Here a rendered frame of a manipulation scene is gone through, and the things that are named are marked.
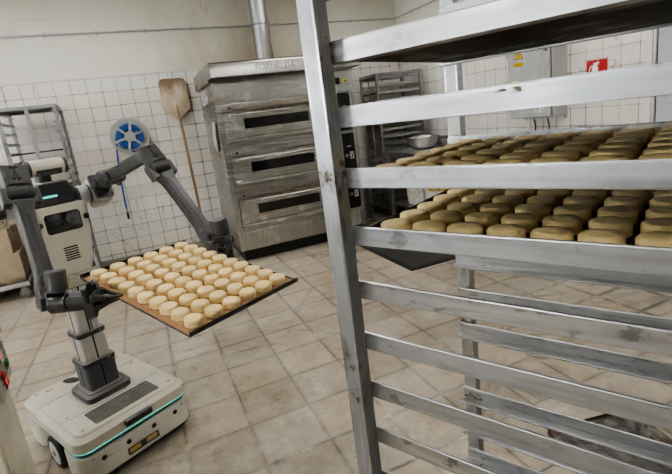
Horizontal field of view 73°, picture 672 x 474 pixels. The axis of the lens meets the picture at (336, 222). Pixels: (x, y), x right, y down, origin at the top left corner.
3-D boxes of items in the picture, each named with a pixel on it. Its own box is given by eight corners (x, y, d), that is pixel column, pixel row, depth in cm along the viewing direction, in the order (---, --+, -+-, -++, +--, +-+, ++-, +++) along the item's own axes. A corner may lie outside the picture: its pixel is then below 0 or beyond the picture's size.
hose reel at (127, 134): (165, 210, 539) (144, 116, 514) (166, 212, 524) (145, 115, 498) (127, 217, 524) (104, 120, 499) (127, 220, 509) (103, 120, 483)
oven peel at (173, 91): (195, 256, 531) (157, 78, 508) (195, 256, 535) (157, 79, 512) (221, 250, 542) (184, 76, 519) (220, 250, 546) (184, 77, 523)
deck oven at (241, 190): (245, 269, 462) (208, 62, 416) (224, 244, 571) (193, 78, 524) (379, 236, 519) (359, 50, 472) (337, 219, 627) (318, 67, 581)
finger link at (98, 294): (117, 293, 132) (83, 297, 131) (122, 315, 134) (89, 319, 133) (124, 283, 138) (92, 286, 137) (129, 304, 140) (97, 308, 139)
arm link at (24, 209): (35, 191, 154) (-5, 194, 146) (38, 182, 151) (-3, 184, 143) (72, 307, 144) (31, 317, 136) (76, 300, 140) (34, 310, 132)
